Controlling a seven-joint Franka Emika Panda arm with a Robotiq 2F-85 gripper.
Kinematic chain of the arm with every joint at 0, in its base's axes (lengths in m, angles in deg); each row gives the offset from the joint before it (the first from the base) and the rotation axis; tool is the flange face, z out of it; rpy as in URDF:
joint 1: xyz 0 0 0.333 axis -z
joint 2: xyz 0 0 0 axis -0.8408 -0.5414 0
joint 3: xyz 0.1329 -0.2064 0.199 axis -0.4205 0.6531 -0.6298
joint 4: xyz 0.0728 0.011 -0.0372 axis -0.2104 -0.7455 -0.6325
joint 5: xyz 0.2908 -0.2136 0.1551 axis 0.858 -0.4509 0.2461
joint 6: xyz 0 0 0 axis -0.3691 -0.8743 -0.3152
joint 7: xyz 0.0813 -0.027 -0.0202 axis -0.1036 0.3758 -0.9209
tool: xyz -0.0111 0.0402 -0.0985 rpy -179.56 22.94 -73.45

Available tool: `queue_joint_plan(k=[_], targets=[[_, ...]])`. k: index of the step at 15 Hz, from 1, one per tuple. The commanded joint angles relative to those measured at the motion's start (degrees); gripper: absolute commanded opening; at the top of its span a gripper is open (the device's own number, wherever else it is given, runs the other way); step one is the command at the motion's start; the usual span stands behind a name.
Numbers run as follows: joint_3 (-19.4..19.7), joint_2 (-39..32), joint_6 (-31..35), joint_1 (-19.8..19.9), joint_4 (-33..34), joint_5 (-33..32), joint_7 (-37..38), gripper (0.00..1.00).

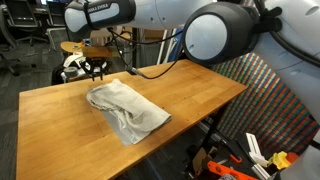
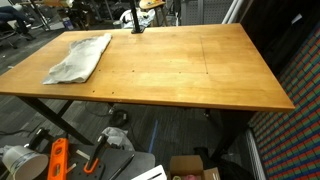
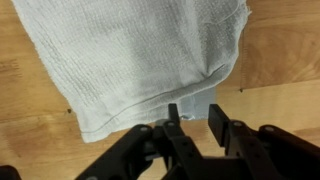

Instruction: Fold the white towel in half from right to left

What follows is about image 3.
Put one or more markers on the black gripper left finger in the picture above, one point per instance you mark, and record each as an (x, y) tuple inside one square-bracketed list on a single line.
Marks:
[(133, 153)]

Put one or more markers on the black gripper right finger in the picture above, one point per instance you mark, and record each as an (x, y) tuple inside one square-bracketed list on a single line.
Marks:
[(266, 153)]

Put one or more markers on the white towel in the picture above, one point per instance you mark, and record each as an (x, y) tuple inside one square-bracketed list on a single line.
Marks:
[(133, 56)]

